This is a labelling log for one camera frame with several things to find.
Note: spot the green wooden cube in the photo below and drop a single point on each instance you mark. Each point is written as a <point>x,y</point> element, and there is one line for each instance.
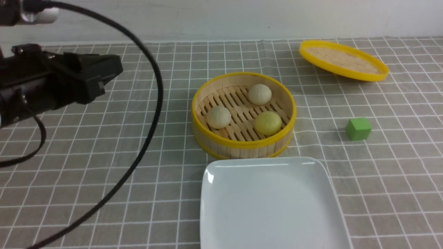
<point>358,129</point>

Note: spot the grey checked tablecloth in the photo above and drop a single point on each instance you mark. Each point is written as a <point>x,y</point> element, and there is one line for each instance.
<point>389,186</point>

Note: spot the white square plate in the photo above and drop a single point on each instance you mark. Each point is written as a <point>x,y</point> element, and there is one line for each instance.
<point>270,203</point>

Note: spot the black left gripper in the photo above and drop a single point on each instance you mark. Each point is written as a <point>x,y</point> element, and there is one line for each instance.
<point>34,80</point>

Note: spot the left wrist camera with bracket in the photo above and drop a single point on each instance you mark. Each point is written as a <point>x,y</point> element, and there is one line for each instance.
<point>26,12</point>

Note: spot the yellow rimmed steamer lid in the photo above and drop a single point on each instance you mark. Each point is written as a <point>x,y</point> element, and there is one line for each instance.
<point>343,60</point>

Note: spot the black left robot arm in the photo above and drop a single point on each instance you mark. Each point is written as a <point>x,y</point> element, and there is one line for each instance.
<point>34,80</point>

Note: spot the yellow rimmed bamboo steamer basket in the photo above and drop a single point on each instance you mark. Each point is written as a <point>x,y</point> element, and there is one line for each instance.
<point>240,139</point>

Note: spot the white steamed bun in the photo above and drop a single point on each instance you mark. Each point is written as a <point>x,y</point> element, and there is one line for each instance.
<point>218,117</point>
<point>259,94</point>

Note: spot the yellow steamed bun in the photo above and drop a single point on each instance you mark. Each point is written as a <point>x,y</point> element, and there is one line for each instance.
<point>268,123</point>

